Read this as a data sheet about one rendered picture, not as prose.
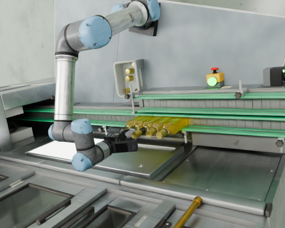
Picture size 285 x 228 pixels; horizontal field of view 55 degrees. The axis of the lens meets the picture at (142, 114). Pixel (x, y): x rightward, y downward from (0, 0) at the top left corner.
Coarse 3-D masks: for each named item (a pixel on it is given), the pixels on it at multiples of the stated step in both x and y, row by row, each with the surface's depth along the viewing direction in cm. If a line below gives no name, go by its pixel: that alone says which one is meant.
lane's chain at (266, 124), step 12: (48, 108) 213; (108, 120) 181; (120, 120) 175; (192, 120) 147; (204, 120) 143; (216, 120) 139; (228, 120) 136; (240, 120) 133; (252, 120) 129; (264, 120) 126
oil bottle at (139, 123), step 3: (144, 117) 150; (147, 117) 149; (150, 117) 149; (138, 120) 145; (141, 120) 144; (144, 120) 144; (135, 123) 142; (138, 123) 141; (141, 123) 141; (138, 126) 141; (141, 126) 141
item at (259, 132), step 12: (36, 120) 211; (48, 120) 204; (96, 120) 185; (204, 132) 135; (216, 132) 132; (228, 132) 129; (240, 132) 126; (252, 132) 124; (264, 132) 122; (276, 132) 121
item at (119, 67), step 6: (132, 60) 163; (114, 66) 172; (120, 66) 176; (126, 66) 175; (132, 66) 173; (114, 72) 173; (120, 72) 176; (120, 78) 176; (120, 84) 177; (126, 84) 179; (132, 84) 176; (138, 84) 166; (120, 90) 177; (120, 96) 175
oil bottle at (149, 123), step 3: (153, 117) 148; (156, 117) 148; (159, 117) 147; (162, 117) 147; (147, 120) 143; (150, 120) 143; (153, 120) 142; (156, 120) 142; (144, 123) 139; (147, 123) 139; (150, 123) 138; (147, 126) 138; (150, 126) 138
